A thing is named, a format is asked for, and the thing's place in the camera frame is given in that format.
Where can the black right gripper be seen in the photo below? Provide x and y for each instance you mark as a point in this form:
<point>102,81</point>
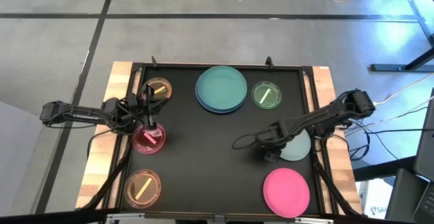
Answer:
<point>275,136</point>

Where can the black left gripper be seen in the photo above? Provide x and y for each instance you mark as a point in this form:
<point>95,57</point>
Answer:
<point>146,101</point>

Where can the small clear red plate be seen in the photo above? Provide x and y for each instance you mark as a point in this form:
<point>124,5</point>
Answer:
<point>149,142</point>

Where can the pale teal plastic plate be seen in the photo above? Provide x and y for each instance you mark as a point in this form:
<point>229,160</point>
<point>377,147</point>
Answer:
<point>300,148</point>

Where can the pink plastic plate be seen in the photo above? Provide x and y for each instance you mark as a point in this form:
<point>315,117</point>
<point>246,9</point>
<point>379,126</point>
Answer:
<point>286,192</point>

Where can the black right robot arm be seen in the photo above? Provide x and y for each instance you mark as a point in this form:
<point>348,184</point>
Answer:
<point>325,115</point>

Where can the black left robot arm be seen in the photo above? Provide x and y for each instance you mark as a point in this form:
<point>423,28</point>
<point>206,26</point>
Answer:
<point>81,114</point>

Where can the small clear orange plate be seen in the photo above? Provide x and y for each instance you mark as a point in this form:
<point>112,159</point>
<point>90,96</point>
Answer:
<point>142,188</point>
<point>163,89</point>

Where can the small clear green plate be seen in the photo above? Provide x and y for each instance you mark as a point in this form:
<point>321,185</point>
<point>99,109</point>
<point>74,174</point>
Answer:
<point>266,95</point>

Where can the black table mat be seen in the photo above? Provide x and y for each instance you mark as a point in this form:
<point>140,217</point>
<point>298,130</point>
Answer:
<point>210,156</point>

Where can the large blue plastic plate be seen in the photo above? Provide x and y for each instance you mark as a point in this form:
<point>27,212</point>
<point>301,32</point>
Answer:
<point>217,111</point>

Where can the wooden table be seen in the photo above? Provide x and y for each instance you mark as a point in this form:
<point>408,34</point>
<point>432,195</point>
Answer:
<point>98,169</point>

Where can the large teal plastic plate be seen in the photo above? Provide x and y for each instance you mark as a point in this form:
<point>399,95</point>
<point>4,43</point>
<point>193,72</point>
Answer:
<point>222,87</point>

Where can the white cardboard box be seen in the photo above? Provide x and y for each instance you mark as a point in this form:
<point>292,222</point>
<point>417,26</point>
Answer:
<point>373,200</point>

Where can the grey panel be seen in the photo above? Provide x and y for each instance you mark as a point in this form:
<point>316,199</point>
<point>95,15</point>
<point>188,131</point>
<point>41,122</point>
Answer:
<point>18,163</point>

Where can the dark grey laptop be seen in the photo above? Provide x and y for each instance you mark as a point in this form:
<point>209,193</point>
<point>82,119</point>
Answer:
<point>426,142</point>
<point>407,197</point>

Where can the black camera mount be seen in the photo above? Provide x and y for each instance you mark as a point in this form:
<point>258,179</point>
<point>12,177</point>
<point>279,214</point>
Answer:
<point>154,61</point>
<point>269,61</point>

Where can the black desk frame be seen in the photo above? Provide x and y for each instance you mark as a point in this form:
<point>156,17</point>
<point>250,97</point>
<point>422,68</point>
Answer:
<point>415,17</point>

